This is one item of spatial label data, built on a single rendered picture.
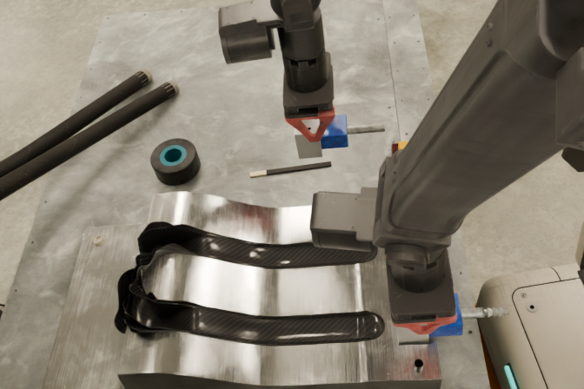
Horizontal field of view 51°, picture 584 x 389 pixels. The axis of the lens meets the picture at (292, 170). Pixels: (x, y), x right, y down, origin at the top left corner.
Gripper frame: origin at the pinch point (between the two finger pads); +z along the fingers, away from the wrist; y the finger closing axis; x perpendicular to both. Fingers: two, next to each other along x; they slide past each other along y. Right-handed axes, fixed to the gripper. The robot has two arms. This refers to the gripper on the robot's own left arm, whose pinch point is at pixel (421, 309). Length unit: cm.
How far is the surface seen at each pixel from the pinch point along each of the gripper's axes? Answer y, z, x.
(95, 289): -7.9, 2.9, -44.6
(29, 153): -33, 0, -62
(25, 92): -149, 78, -146
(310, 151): -26.3, -0.8, -13.1
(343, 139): -26.6, -2.3, -8.0
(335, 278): -6.8, 2.9, -10.5
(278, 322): -1.1, 3.1, -17.9
